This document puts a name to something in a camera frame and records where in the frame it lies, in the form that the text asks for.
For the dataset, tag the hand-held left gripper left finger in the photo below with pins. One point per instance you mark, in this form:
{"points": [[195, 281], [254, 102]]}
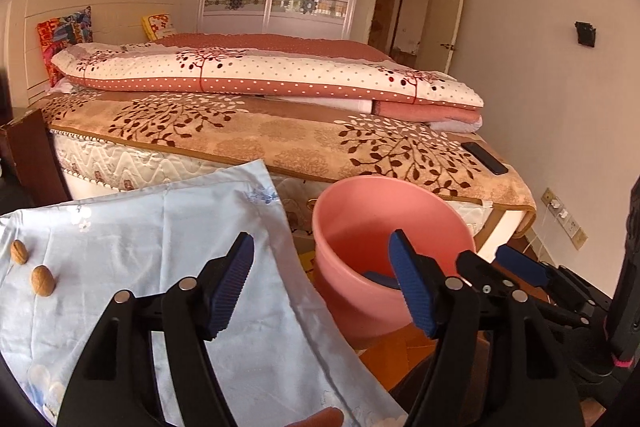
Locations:
{"points": [[230, 287]]}

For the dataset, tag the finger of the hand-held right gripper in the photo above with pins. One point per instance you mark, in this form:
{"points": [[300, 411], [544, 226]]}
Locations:
{"points": [[522, 264], [482, 274]]}

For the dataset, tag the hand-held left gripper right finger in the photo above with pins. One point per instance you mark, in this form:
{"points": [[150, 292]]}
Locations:
{"points": [[412, 287]]}

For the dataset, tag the blue foam net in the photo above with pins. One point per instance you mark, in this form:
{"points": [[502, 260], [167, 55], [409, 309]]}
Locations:
{"points": [[380, 279]]}

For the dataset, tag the pink plastic bucket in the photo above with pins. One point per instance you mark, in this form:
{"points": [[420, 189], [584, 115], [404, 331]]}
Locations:
{"points": [[350, 217]]}

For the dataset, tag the person's left hand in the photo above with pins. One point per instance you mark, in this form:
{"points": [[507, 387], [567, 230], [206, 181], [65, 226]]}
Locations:
{"points": [[320, 419]]}

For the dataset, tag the light blue floral cloth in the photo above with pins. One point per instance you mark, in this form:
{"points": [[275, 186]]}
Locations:
{"points": [[150, 232]]}

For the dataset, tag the black phone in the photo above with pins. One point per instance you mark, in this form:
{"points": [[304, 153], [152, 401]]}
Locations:
{"points": [[485, 158]]}

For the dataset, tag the white quilted mattress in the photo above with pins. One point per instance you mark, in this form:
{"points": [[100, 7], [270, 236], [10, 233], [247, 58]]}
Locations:
{"points": [[150, 167]]}

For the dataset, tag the bed with patterned quilts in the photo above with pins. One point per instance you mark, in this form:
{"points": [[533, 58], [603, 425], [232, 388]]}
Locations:
{"points": [[280, 137]]}

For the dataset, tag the walnut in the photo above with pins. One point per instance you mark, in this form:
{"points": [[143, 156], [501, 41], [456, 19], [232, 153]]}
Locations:
{"points": [[42, 279], [20, 252]]}

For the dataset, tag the dotted tree print quilt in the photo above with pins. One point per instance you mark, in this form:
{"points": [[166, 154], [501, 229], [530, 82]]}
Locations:
{"points": [[300, 74]]}

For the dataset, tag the black leather armchair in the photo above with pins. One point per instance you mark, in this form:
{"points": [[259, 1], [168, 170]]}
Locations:
{"points": [[30, 147]]}

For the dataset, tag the white door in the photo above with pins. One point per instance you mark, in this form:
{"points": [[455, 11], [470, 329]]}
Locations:
{"points": [[452, 7]]}

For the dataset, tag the yellow floral pillow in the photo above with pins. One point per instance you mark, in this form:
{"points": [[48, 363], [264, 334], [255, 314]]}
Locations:
{"points": [[159, 26]]}

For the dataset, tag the cream bed headboard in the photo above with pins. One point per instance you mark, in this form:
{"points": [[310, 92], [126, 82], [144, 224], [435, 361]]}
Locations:
{"points": [[120, 12]]}

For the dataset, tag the colourful printed pillow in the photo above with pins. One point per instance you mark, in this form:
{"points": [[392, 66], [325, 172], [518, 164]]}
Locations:
{"points": [[62, 32]]}

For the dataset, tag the wall socket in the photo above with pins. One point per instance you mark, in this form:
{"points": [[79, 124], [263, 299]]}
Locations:
{"points": [[579, 234], [550, 197]]}

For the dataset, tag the black wall bracket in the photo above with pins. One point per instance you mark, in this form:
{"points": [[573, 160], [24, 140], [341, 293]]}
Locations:
{"points": [[585, 34]]}

